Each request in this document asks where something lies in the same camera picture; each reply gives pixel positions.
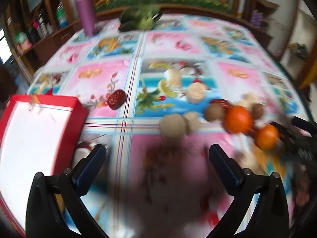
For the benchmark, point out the round beige nut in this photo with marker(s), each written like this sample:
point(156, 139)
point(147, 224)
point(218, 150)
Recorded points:
point(197, 93)

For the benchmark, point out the beige brown nut piece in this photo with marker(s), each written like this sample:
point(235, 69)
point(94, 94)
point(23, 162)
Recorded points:
point(247, 97)

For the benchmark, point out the red box with white inside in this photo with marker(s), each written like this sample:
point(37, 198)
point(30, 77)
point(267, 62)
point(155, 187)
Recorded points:
point(29, 138)

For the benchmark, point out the green and white package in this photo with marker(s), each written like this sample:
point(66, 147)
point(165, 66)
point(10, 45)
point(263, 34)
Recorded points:
point(21, 41)

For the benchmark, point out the green plastic bottle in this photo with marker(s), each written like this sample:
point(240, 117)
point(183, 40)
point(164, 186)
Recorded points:
point(61, 14)

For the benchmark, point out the dark green plush toy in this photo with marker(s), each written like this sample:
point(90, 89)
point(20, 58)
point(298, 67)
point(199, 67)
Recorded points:
point(138, 19)

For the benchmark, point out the tall black thermos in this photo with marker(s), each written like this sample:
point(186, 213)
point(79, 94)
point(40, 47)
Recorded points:
point(43, 27)

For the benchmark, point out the large beige walnut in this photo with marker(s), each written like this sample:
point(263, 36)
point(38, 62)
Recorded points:
point(173, 128)

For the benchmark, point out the white and red fruit piece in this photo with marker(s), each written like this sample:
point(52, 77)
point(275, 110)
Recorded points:
point(81, 151)

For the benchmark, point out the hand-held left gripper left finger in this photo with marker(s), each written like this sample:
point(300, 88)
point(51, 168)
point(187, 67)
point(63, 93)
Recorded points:
point(90, 168)

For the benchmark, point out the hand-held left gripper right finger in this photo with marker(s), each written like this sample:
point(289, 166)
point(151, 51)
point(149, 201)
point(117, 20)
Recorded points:
point(225, 171)

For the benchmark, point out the purple thermos bottle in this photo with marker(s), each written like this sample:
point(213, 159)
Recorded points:
point(85, 10)

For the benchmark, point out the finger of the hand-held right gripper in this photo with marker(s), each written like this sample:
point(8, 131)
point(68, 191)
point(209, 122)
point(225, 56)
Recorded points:
point(282, 129)
point(303, 124)

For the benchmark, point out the short black flask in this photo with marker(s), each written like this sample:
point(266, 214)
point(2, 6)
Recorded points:
point(32, 34)

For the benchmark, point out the orange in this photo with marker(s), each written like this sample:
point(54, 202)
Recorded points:
point(267, 136)
point(238, 119)

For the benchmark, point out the printed fruit pattern tablecloth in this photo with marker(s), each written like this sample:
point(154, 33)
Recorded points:
point(173, 44)

